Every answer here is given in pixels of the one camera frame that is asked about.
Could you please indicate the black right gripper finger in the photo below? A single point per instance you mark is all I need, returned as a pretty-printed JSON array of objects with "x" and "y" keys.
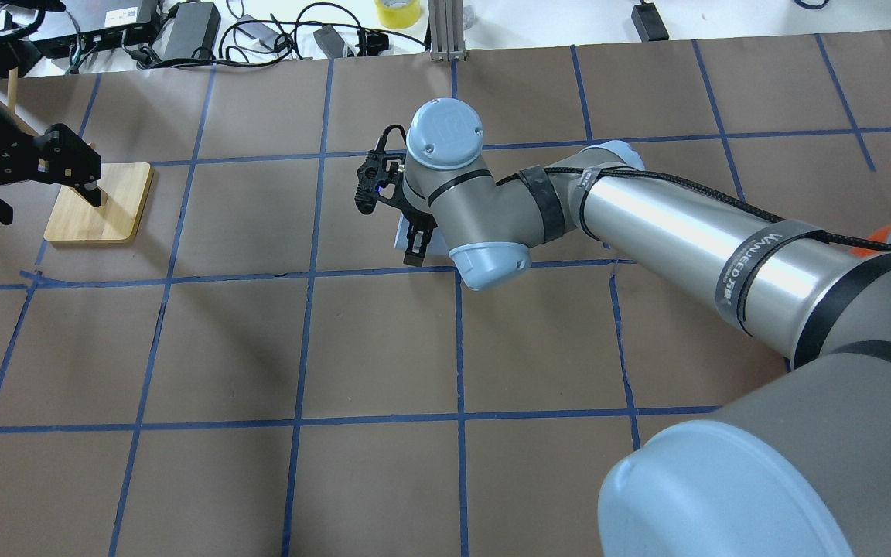
[{"x": 416, "y": 247}]

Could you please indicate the black power adapter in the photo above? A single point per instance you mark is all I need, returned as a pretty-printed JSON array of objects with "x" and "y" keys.
[{"x": 647, "y": 21}]

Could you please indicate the black laptop charger brick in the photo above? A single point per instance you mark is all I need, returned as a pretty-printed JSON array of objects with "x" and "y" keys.
[{"x": 193, "y": 29}]

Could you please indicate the yellow tape roll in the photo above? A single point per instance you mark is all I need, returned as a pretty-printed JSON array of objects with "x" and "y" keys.
[{"x": 396, "y": 14}]

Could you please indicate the aluminium frame post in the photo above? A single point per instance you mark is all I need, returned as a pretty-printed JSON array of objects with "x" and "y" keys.
[{"x": 446, "y": 30}]

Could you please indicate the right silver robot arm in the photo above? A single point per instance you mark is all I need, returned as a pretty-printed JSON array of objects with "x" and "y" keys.
[{"x": 798, "y": 463}]

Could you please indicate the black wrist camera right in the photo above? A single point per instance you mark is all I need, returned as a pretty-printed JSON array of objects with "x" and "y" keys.
[{"x": 380, "y": 178}]

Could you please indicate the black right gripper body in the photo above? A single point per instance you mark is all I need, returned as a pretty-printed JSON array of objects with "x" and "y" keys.
[{"x": 420, "y": 230}]

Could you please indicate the orange can with silver lid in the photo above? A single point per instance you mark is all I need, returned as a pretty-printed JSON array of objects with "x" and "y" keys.
[{"x": 881, "y": 235}]

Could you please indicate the wooden cup stand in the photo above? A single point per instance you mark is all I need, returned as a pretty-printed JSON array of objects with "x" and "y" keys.
[{"x": 112, "y": 211}]

